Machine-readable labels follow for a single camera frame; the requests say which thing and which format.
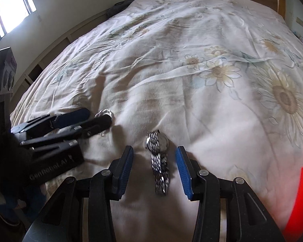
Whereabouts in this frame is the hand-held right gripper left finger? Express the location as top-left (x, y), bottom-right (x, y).
top-left (23, 145), bottom-right (134, 242)

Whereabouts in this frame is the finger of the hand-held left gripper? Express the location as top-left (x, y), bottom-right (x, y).
top-left (20, 117), bottom-right (113, 147)
top-left (11, 107), bottom-right (91, 135)

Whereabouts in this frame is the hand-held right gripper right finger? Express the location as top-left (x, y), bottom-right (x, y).
top-left (175, 146), bottom-right (286, 242)

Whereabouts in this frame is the silver twisted bracelet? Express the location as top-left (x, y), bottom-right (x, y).
top-left (94, 108), bottom-right (114, 136)

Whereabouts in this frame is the silver metal watch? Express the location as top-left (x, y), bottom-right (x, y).
top-left (144, 129), bottom-right (171, 196)

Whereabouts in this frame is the red jewelry box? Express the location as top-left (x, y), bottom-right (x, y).
top-left (283, 163), bottom-right (303, 242)

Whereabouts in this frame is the person's left hand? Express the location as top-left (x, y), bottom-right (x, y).
top-left (0, 132), bottom-right (34, 195)

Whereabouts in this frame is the floral bedsheet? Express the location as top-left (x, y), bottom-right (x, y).
top-left (9, 0), bottom-right (303, 242)

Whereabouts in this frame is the dark bag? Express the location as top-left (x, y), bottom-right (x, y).
top-left (108, 1), bottom-right (132, 16)

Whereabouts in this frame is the window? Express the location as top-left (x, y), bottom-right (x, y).
top-left (0, 0), bottom-right (38, 44)

